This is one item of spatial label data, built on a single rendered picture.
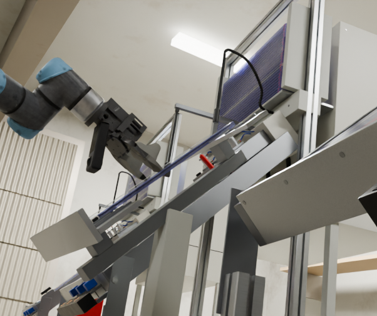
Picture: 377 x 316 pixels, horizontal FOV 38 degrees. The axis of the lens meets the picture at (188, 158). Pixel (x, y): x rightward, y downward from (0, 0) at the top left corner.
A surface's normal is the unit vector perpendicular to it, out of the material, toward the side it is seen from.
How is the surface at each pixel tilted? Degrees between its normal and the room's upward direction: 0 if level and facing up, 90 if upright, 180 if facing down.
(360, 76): 90
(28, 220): 90
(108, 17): 180
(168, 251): 90
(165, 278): 90
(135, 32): 180
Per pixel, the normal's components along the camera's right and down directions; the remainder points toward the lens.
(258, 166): 0.36, -0.29
